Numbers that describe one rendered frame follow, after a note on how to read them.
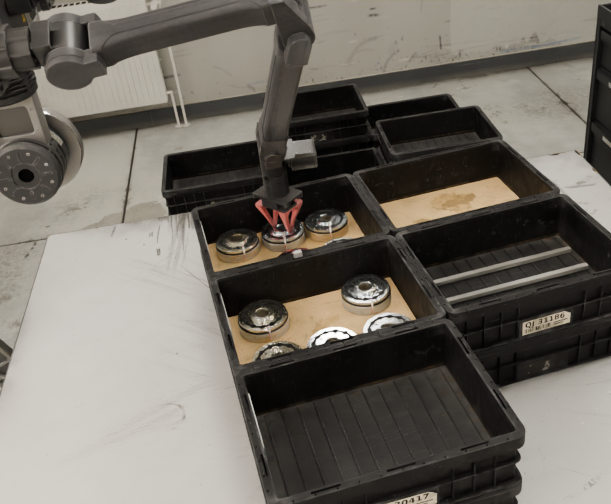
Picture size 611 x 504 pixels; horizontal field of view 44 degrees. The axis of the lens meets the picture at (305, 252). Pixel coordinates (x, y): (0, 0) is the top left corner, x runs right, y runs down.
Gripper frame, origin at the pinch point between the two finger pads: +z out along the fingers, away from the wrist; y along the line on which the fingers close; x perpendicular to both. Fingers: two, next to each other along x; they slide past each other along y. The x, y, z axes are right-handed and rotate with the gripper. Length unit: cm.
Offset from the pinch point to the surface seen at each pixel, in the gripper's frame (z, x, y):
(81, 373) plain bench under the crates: 17, 50, 20
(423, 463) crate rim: -6, 47, -67
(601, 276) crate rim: -6, -8, -72
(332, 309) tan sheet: 3.9, 15.7, -26.0
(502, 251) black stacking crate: 4, -20, -47
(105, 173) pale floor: 90, -97, 218
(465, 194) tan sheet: 4.0, -38.1, -28.0
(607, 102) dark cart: 31, -161, -21
